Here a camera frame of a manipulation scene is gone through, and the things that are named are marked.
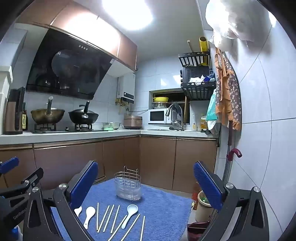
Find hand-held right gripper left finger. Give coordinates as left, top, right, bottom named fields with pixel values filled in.
left=23, top=160, right=99, bottom=241

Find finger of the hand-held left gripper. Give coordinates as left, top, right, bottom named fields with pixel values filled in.
left=0, top=157, right=19, bottom=174
left=0, top=167, right=44, bottom=199

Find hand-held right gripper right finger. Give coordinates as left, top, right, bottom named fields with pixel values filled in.
left=193, top=161, right=270, bottom=241

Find wire and clear utensil holder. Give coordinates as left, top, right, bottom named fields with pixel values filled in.
left=114, top=166, right=142, bottom=201

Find large white spoon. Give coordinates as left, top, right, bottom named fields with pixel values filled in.
left=121, top=204, right=139, bottom=229

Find group of wooden chopsticks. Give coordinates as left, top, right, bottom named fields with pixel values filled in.
left=97, top=203, right=146, bottom=241

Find cooking oil bottle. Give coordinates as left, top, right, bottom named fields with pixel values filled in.
left=192, top=182, right=202, bottom=210

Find small white spoon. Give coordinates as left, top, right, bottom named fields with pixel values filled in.
left=84, top=206, right=96, bottom=229

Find dark red plastic bin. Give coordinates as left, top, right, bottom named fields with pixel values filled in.
left=187, top=221, right=210, bottom=241

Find dark sauce bottle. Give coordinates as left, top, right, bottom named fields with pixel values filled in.
left=22, top=102, right=28, bottom=131

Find brown thermos jug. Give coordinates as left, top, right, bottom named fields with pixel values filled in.
left=5, top=87, right=26, bottom=135

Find blue fluffy mat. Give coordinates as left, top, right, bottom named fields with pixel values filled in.
left=50, top=178, right=193, bottom=241

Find mop pole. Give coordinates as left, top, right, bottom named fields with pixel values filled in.
left=222, top=120, right=233, bottom=183

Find black gas stove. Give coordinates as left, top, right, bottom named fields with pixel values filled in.
left=31, top=123, right=109, bottom=133

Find bronze wok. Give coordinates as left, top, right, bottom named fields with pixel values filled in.
left=31, top=96, right=65, bottom=124

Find glass bowl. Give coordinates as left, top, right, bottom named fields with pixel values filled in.
left=102, top=122, right=121, bottom=130

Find black wok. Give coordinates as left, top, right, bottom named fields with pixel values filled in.
left=68, top=101, right=99, bottom=124

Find steel faucet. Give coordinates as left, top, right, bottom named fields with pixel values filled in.
left=165, top=102, right=185, bottom=131

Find teal bag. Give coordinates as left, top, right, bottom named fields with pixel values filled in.
left=206, top=91, right=218, bottom=121

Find brown rice cooker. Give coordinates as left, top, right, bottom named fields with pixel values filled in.
left=123, top=115, right=143, bottom=130

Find white microwave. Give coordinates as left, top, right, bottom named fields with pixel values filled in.
left=148, top=109, right=167, bottom=125

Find floral apron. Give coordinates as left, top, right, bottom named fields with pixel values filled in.
left=215, top=47, right=242, bottom=131

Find white water heater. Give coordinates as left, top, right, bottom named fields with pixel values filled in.
left=117, top=73, right=136, bottom=103

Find white crumpled cloth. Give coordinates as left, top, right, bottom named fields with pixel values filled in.
left=188, top=75, right=206, bottom=86

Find black range hood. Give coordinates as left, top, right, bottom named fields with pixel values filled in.
left=25, top=29, right=116, bottom=100

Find yellow roll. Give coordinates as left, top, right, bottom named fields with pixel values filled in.
left=199, top=36, right=210, bottom=66

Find brown upper cabinets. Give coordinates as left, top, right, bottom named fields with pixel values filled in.
left=16, top=0, right=138, bottom=71

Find white plastic bag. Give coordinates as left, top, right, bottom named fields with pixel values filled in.
left=205, top=0, right=271, bottom=51

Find round ceiling light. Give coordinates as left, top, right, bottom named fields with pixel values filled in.
left=102, top=0, right=153, bottom=30

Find red handled umbrella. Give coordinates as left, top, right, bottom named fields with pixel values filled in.
left=222, top=148, right=242, bottom=183

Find black wall rack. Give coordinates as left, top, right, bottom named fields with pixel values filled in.
left=178, top=51, right=217, bottom=100

